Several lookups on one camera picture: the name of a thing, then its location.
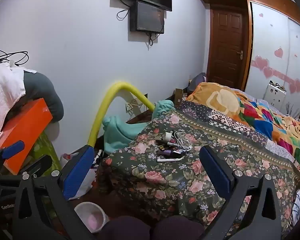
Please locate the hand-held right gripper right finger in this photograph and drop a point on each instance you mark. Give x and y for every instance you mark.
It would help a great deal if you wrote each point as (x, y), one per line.
(216, 175)

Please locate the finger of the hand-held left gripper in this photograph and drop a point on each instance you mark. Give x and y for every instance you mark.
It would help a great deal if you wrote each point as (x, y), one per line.
(40, 163)
(13, 148)

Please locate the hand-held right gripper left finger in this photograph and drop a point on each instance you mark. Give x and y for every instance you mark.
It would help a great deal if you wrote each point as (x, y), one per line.
(77, 173)

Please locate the white plastic bin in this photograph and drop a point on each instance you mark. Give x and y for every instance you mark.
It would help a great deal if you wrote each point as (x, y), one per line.
(90, 217)

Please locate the white plastic bag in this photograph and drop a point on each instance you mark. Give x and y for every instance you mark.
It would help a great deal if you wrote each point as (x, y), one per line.
(86, 180)

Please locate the green leaf-print cloth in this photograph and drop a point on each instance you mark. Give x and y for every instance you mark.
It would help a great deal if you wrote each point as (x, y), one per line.
(43, 150)

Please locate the orange box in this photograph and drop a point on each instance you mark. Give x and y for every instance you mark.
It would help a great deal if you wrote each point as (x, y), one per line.
(25, 127)

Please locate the black white patterned cloth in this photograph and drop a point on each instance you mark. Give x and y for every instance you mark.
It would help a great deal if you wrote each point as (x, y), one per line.
(98, 157)

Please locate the pale grey round object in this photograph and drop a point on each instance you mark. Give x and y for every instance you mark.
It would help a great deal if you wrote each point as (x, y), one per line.
(52, 131)

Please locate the white pen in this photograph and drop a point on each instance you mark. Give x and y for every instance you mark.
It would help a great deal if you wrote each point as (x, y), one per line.
(170, 159)

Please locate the small purple bottle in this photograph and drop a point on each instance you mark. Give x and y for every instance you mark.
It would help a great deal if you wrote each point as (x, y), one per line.
(171, 152)

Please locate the dark patchwork quilt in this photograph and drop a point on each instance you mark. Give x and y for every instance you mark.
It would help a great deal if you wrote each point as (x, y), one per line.
(240, 130)

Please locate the white towel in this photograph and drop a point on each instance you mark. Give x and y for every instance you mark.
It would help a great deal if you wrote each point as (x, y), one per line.
(3, 97)

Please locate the dark green floral blanket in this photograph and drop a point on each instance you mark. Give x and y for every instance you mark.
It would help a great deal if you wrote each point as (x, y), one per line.
(165, 185)

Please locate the black marker pen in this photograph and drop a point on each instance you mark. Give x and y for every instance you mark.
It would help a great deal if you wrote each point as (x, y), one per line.
(168, 143)

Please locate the teal cloth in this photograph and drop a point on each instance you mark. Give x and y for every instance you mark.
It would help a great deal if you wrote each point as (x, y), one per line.
(120, 132)

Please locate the dark grey-green pillow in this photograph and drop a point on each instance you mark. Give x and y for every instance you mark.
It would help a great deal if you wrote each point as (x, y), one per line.
(43, 92)

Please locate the yellow foam tube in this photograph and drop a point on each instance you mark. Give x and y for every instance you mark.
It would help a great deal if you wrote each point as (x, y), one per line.
(102, 105)

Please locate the person's purple pants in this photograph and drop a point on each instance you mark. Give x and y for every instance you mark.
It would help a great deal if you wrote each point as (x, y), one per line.
(130, 230)

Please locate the orange colourful blanket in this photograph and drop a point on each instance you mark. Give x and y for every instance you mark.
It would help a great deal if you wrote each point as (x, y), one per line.
(222, 97)

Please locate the cardboard box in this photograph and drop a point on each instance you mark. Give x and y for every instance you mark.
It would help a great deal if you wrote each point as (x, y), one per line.
(179, 95)

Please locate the purple-grey bag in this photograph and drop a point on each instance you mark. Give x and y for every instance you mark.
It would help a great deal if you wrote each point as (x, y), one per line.
(197, 82)

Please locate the small white cabinet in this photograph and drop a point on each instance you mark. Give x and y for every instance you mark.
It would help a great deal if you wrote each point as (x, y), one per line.
(273, 92)

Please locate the brown wooden door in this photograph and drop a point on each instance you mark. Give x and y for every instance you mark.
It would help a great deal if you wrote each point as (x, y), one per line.
(227, 47)

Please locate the white wardrobe with pink hearts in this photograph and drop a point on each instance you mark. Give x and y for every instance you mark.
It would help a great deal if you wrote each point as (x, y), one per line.
(277, 50)

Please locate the white wall socket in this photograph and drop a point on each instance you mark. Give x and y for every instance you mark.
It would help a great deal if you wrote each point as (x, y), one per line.
(132, 106)

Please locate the small black wall monitor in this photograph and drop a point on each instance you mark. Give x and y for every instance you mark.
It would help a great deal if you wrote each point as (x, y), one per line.
(147, 17)

